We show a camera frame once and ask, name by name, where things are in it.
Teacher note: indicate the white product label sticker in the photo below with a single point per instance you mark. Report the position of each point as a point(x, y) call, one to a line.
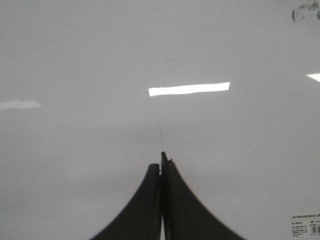
point(305, 225)

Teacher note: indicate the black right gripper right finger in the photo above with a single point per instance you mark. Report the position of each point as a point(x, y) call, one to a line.
point(184, 216)

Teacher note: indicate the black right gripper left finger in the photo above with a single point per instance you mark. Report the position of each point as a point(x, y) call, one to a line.
point(141, 218)

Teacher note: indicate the white whiteboard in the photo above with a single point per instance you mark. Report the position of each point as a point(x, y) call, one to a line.
point(93, 91)

